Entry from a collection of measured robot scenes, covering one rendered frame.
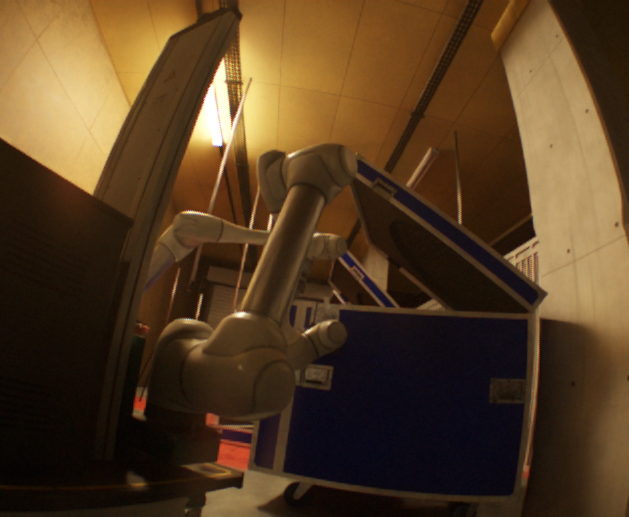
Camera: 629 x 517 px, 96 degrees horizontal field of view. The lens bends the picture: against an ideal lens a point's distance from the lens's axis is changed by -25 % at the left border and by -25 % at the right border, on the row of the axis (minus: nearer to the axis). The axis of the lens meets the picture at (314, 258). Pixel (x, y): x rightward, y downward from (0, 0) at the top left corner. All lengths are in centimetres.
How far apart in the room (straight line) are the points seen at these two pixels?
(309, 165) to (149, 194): 42
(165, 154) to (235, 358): 56
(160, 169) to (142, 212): 12
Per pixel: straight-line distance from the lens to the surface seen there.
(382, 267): 623
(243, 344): 72
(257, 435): 171
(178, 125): 106
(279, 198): 111
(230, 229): 152
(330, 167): 98
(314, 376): 164
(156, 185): 97
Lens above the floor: 59
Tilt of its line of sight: 19 degrees up
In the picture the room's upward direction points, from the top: 8 degrees clockwise
